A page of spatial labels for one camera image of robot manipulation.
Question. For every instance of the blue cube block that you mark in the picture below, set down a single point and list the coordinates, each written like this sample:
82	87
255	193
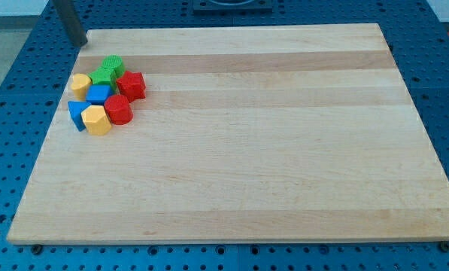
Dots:
98	94

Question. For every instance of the red star block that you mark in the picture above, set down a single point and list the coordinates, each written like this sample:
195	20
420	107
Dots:
132	86

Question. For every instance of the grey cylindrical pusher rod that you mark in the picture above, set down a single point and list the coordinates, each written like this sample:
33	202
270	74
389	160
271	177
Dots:
71	22

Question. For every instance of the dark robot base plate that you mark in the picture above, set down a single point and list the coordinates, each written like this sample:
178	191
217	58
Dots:
207	6

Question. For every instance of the green star block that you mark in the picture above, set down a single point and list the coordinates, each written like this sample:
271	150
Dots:
102	76

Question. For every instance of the green cylinder block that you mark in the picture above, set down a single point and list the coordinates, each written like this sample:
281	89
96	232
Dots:
115	63

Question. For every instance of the yellow hexagon block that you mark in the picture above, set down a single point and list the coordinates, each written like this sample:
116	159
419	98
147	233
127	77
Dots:
95	120

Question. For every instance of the yellow heart block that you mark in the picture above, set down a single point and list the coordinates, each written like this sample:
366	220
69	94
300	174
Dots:
80	83

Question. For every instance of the light wooden board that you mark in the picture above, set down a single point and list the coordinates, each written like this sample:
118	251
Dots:
246	135

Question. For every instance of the red cylinder block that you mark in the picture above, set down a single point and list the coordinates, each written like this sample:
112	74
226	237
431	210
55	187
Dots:
118	109

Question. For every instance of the blue triangle block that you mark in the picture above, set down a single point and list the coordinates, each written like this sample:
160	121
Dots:
75	109

